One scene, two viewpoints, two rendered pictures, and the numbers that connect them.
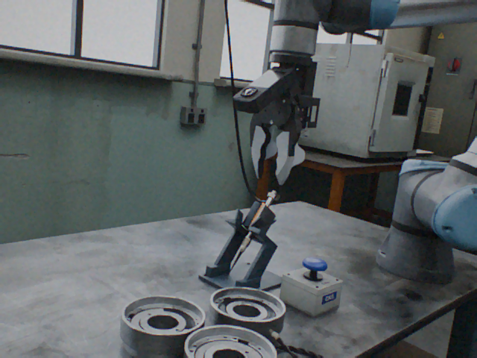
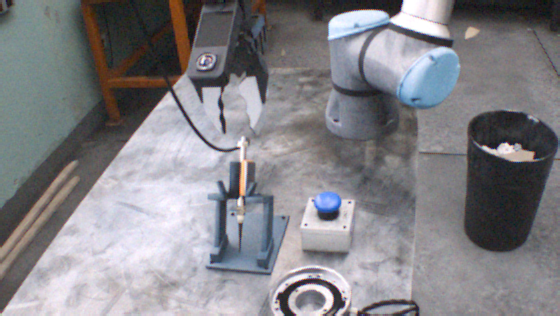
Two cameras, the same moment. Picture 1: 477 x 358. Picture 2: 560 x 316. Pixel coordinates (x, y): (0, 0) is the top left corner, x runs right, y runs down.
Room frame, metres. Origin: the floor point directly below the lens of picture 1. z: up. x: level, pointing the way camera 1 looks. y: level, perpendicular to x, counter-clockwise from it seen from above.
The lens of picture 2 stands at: (0.25, 0.18, 1.35)
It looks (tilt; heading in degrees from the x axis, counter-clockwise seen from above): 34 degrees down; 334
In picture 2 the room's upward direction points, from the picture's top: 7 degrees counter-clockwise
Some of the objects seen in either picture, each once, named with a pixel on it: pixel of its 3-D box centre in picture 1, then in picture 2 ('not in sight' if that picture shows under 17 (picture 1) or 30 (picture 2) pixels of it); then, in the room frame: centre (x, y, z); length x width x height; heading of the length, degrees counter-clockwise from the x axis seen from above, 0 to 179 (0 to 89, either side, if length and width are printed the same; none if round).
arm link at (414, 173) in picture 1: (429, 192); (362, 46); (1.00, -0.39, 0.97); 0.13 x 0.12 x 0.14; 4
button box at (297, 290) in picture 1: (313, 289); (329, 221); (0.76, -0.15, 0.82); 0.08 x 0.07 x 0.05; 137
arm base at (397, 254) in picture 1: (417, 245); (362, 99); (1.00, -0.39, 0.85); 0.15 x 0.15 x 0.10
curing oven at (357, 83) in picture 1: (365, 104); not in sight; (3.14, -0.75, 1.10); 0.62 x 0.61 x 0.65; 137
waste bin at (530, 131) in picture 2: not in sight; (505, 183); (1.12, -1.14, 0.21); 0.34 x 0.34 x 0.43
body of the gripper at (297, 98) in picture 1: (289, 93); (229, 24); (0.85, -0.07, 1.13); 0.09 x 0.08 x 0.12; 137
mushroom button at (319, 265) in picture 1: (313, 274); (328, 211); (0.76, -0.14, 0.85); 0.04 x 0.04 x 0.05
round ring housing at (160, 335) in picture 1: (162, 328); not in sight; (0.59, 0.07, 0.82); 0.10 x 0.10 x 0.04
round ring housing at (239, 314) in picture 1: (246, 316); (311, 304); (0.65, -0.04, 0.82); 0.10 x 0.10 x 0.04
